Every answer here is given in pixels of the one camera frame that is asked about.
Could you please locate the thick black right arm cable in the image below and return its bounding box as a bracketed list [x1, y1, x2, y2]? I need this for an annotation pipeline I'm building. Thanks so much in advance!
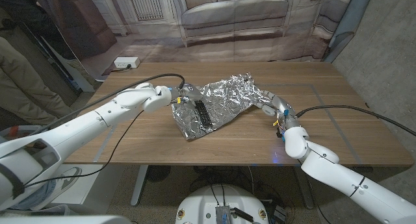
[295, 105, 416, 137]

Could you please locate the blue-grey backdrop pole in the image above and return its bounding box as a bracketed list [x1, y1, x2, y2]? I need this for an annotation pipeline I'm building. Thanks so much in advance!
[323, 0, 374, 63]

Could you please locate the black round floor fan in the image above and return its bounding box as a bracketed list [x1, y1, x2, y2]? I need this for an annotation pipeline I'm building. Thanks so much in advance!
[146, 165, 172, 182]

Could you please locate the printed living room backdrop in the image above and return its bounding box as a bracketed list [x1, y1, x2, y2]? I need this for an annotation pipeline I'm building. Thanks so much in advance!
[29, 0, 357, 79]

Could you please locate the white plastic container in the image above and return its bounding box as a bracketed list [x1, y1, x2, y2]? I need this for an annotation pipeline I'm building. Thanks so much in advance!
[0, 125, 44, 141]

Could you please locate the white floor mat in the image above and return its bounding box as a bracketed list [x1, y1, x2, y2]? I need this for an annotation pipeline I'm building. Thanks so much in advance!
[51, 164, 126, 215]

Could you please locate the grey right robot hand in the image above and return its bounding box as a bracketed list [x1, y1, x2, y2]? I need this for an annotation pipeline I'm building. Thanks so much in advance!
[255, 90, 302, 134]

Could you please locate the black TV remote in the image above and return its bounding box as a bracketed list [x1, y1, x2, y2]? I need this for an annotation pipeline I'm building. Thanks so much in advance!
[194, 100, 214, 127]

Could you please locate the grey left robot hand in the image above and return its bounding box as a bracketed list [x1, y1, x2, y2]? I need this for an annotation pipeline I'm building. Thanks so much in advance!
[168, 83, 205, 105]

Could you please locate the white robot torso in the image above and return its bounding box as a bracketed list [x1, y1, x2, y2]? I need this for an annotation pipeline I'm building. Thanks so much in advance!
[175, 184, 270, 224]

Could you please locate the white power strip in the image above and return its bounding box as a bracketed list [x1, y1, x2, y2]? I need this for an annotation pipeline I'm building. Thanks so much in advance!
[113, 56, 141, 69]

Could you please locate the aluminum foil sheet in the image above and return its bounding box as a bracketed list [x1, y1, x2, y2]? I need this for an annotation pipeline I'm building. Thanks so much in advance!
[171, 73, 272, 141]

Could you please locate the white table leg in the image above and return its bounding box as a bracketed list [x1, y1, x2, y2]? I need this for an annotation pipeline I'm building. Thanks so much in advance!
[130, 165, 149, 207]

